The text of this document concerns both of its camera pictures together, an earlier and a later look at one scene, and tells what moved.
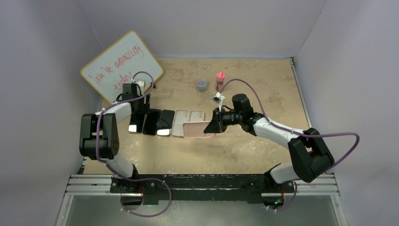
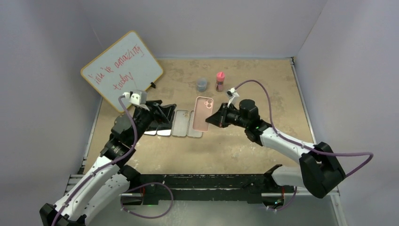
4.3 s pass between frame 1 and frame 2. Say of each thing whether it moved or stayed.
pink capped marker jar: stayed
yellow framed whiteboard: stayed
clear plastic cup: stayed
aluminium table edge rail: stayed
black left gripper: moved
